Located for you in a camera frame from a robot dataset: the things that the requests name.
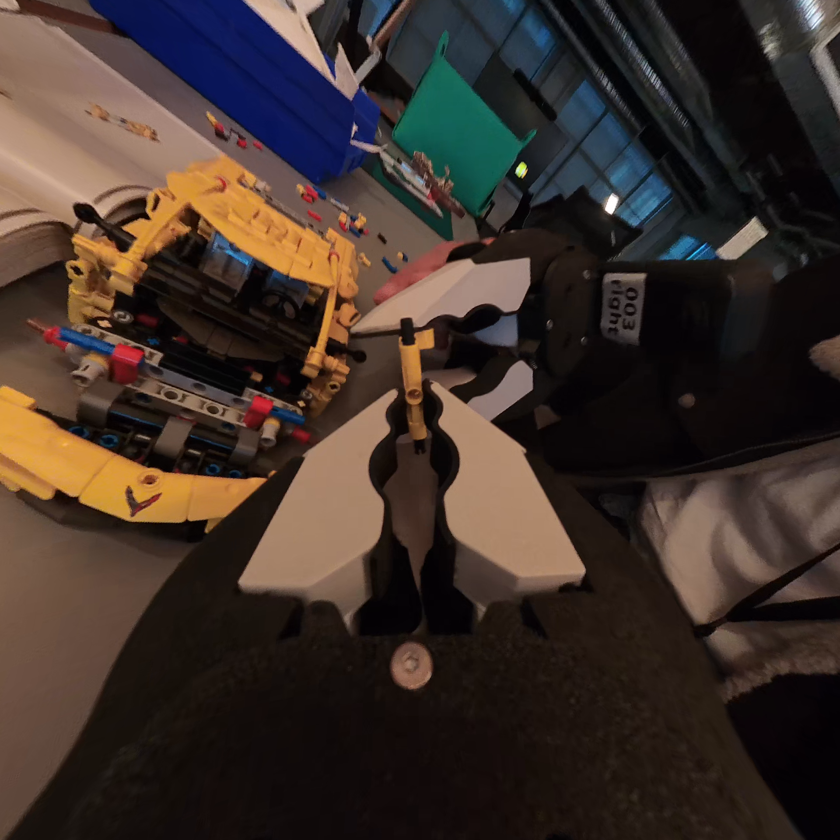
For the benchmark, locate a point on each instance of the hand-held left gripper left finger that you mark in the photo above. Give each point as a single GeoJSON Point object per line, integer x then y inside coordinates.
{"type": "Point", "coordinates": [315, 518]}

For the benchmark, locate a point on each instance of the person's right hand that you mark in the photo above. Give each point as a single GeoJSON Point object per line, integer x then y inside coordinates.
{"type": "Point", "coordinates": [420, 269]}

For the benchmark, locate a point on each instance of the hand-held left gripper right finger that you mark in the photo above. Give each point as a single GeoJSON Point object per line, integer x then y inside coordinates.
{"type": "Point", "coordinates": [512, 518]}

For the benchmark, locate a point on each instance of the thin black axle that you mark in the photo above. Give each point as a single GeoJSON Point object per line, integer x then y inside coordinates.
{"type": "Point", "coordinates": [380, 333]}

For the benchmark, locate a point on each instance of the white shirt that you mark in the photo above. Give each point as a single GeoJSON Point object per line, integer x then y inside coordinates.
{"type": "Point", "coordinates": [735, 525]}

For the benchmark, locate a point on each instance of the yellow connector brick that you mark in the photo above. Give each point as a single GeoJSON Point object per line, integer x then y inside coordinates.
{"type": "Point", "coordinates": [412, 374]}

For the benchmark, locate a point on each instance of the person's right forearm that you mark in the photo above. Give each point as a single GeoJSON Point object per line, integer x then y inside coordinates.
{"type": "Point", "coordinates": [623, 433]}

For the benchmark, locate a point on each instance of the grey desk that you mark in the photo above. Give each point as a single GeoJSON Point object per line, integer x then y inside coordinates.
{"type": "Point", "coordinates": [65, 623]}

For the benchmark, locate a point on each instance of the green cutting mat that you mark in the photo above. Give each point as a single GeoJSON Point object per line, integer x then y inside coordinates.
{"type": "Point", "coordinates": [420, 203]}

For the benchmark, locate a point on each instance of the yellow toy brick car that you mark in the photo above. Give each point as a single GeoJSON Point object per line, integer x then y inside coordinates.
{"type": "Point", "coordinates": [262, 223]}

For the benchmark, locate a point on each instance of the dark wall screen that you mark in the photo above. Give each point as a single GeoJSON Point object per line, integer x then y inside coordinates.
{"type": "Point", "coordinates": [525, 118]}

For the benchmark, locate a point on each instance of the crumpled white paper wrappers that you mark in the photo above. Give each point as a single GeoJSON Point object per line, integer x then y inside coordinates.
{"type": "Point", "coordinates": [348, 72]}

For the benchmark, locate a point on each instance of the scattered small coloured bricks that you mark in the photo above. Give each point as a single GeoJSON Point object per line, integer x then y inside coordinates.
{"type": "Point", "coordinates": [348, 220]}

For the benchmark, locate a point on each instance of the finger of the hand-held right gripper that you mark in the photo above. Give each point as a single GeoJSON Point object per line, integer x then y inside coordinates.
{"type": "Point", "coordinates": [472, 282]}
{"type": "Point", "coordinates": [512, 387]}

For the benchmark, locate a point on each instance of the white instruction booklet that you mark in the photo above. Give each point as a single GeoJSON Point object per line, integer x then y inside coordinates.
{"type": "Point", "coordinates": [65, 131]}

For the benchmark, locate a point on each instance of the small wooden model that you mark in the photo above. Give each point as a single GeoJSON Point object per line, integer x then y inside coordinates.
{"type": "Point", "coordinates": [439, 184]}

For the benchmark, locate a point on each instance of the blue plastic bin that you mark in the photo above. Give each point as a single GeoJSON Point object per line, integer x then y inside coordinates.
{"type": "Point", "coordinates": [249, 79]}

